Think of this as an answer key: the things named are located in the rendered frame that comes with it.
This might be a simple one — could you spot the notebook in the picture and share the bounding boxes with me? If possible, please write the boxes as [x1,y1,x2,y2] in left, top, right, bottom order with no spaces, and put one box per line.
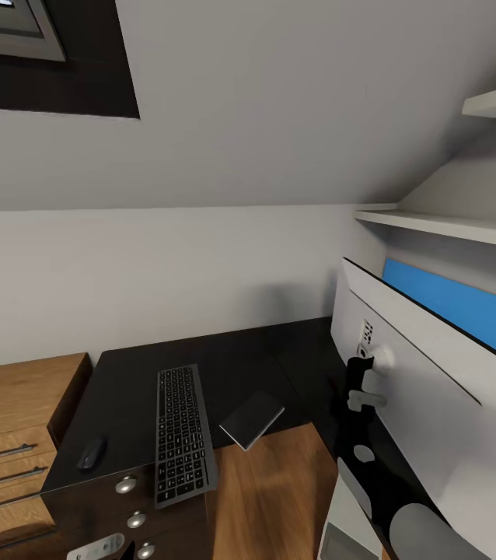
[220,390,285,450]

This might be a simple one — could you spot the mouse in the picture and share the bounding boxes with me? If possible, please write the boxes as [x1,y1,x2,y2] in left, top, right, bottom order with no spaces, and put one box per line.
[77,438,107,468]

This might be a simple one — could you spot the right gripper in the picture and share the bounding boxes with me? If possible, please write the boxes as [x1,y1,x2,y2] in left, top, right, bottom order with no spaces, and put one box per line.
[329,384,376,431]

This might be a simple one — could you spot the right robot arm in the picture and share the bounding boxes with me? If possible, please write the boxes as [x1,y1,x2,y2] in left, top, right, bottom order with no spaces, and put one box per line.
[329,384,492,560]

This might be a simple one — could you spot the keyboard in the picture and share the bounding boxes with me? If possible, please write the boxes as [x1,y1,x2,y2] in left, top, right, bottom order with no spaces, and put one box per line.
[154,364,220,509]

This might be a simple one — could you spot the monitor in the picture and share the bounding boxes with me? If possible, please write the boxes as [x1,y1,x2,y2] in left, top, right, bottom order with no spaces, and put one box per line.
[330,257,496,560]

